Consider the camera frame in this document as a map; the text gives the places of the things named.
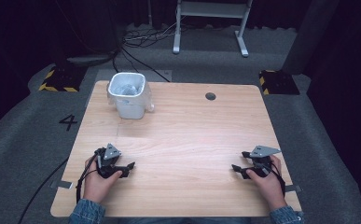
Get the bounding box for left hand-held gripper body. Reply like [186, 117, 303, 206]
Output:
[93, 143, 123, 179]

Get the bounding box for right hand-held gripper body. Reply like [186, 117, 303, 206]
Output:
[248, 145, 283, 179]

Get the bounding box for person's right hand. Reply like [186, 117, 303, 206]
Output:
[245, 154, 286, 212]

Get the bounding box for person's left hand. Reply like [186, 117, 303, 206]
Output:
[82, 155, 123, 203]

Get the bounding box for grey tape strip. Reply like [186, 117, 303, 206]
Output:
[50, 179, 75, 190]
[285, 184, 303, 193]

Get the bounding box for white trash bin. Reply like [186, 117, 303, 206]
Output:
[107, 72, 147, 120]

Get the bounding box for white plastic cup container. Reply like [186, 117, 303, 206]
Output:
[106, 72, 155, 114]

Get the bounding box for crumpled white paper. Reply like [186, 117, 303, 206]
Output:
[113, 83, 141, 96]

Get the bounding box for grey pillar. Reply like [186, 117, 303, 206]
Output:
[281, 0, 341, 76]

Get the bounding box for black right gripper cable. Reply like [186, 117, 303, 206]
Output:
[263, 161, 287, 198]

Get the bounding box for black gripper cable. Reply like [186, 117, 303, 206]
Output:
[263, 161, 287, 198]
[76, 147, 105, 203]

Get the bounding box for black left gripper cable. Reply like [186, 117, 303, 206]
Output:
[76, 147, 105, 203]

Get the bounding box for black floor cable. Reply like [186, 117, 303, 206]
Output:
[17, 157, 69, 224]

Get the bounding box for black yellow striped base plate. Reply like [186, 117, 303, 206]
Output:
[258, 69, 301, 96]
[37, 64, 89, 93]

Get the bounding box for long black cable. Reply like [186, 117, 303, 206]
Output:
[119, 46, 172, 83]

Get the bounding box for bundle of floor cables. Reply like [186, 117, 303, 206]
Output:
[118, 21, 188, 49]

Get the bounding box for white metal desk frame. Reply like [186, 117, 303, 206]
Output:
[172, 0, 254, 59]

